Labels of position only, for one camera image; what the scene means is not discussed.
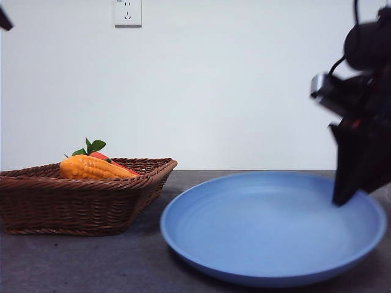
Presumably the brown woven wicker basket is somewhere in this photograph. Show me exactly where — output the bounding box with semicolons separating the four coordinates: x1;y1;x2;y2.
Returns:
0;157;178;236

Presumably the orange-yellow corn cob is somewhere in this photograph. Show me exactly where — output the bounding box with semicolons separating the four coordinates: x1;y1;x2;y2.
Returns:
59;154;140;180

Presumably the orange carrot with green leaves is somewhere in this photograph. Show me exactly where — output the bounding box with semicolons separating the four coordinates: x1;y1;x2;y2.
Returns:
63;137;141;176

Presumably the white wall socket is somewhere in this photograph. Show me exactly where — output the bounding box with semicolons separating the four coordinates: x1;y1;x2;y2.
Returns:
114;0;143;29

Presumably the black cable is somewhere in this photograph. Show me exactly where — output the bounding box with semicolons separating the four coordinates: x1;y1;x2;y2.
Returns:
328;0;364;77

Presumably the blue round plate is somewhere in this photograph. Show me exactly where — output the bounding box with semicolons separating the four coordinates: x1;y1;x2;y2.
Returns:
159;170;388;281

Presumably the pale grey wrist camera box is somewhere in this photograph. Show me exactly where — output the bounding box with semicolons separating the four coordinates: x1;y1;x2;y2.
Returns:
310;72;337;106

